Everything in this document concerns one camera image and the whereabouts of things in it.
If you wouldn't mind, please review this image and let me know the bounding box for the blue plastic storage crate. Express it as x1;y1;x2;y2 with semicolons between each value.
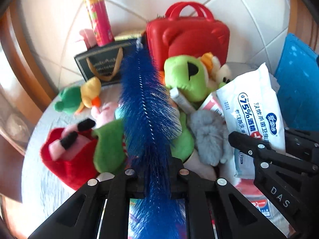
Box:
275;33;319;132

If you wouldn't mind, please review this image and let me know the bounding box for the red plush toy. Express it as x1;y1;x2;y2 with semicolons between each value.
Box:
40;118;99;190

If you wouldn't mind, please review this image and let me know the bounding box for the pink yellow tube can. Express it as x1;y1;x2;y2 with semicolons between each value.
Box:
84;0;114;47

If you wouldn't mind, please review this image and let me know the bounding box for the green crocodile plush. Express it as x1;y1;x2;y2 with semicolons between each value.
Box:
92;112;195;174

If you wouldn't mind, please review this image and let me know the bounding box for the white wet wipes pack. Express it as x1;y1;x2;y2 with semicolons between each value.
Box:
216;62;287;180

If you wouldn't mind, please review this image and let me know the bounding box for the green yellow duck plush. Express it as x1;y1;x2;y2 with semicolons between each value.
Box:
54;77;102;114

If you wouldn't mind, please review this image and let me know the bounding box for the green frog plush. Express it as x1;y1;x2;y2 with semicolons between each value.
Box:
159;52;232;103

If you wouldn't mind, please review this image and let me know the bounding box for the red bear suitcase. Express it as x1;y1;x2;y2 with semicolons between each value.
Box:
146;2;230;71

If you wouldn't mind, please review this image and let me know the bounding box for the black gift bag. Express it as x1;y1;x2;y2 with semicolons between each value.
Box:
74;39;136;86

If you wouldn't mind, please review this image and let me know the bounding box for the grey fluffy plush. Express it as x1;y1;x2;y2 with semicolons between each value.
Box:
187;110;234;166

